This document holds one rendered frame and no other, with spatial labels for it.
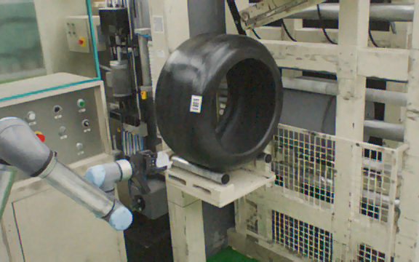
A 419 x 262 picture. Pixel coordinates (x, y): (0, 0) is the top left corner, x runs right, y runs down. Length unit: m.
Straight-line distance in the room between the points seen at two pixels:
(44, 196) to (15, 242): 0.22
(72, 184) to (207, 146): 0.58
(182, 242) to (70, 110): 0.88
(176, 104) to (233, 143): 0.51
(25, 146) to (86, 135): 0.89
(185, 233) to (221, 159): 0.65
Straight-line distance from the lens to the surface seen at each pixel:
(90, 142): 2.30
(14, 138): 1.43
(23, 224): 2.21
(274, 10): 2.15
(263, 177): 2.17
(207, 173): 1.97
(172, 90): 1.82
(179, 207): 2.36
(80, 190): 1.49
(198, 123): 1.76
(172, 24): 2.10
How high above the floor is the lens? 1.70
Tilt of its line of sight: 19 degrees down
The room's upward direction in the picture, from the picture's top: 4 degrees counter-clockwise
